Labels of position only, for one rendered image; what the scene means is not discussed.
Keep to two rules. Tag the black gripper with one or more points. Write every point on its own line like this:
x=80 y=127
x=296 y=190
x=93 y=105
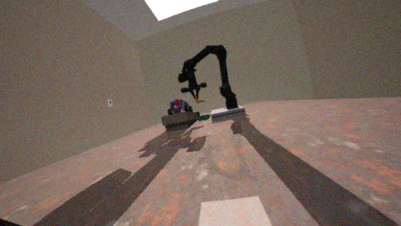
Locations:
x=193 y=85

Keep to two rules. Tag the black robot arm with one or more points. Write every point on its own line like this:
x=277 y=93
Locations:
x=221 y=53

